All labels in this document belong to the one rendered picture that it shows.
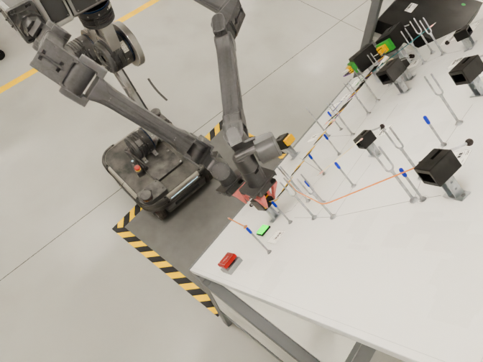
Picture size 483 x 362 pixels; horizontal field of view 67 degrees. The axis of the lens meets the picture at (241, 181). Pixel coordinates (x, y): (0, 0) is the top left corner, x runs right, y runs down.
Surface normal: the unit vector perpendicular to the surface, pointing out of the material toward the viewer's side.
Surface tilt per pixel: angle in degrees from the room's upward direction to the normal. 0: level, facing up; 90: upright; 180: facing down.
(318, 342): 0
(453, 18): 0
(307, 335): 0
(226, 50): 17
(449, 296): 50
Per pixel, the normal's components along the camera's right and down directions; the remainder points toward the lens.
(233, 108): -0.26, -0.47
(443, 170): 0.22, 0.15
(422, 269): -0.65, -0.72
